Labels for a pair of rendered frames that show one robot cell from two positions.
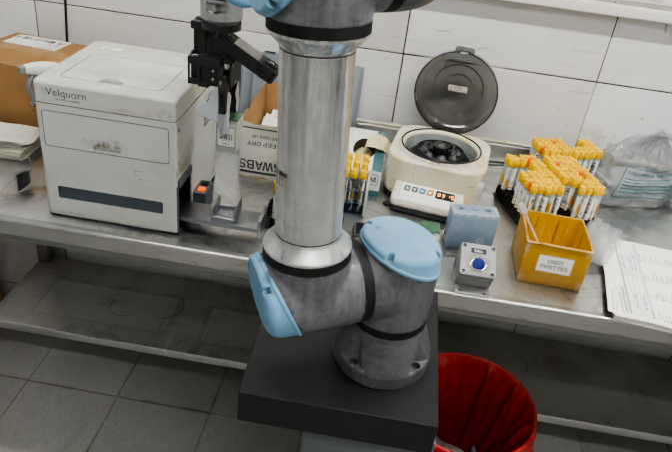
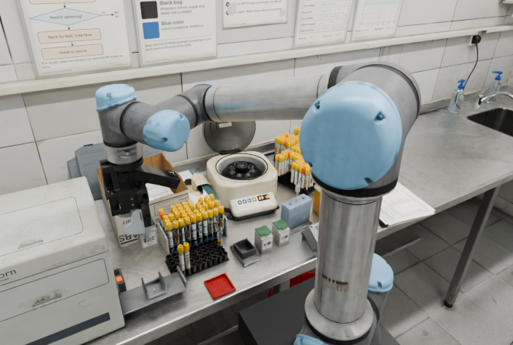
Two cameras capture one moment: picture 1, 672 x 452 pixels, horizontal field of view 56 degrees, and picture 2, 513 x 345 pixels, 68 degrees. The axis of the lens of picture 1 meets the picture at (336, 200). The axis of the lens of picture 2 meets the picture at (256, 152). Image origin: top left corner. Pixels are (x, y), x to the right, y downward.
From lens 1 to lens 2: 57 cm
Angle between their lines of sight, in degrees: 30
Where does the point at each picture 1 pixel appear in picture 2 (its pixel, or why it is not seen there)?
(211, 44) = (122, 178)
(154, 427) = not seen: outside the picture
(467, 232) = (297, 216)
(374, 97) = not seen: hidden behind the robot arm
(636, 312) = (395, 217)
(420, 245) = (378, 264)
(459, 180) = (268, 184)
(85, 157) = (25, 317)
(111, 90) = (40, 253)
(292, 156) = (353, 269)
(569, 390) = not seen: hidden behind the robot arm
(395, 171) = (227, 195)
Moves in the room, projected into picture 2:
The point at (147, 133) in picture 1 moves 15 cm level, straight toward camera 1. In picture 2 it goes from (85, 269) to (127, 306)
